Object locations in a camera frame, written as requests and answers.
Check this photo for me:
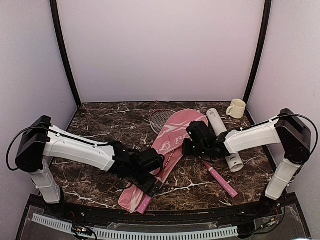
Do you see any white shuttlecock tube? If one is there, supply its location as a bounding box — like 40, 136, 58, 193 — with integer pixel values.
206, 108, 244, 173

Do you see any pink racket cover bag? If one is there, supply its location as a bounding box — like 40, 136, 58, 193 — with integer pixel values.
118, 109, 209, 214

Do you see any pink-handled badminton racket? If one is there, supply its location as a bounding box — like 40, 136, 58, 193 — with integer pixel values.
136, 181, 163, 215
149, 109, 238, 198

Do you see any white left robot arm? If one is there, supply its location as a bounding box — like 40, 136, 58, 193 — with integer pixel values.
15, 115, 165, 218

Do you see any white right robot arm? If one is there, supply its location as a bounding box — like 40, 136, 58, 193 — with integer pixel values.
182, 108, 313, 217

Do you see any cream ceramic mug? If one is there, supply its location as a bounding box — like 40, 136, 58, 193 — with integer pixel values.
225, 98, 247, 119

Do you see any black front table rail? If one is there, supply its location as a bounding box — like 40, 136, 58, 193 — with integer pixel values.
52, 202, 276, 226

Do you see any white slotted cable duct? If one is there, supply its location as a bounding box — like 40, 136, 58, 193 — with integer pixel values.
32, 213, 239, 240

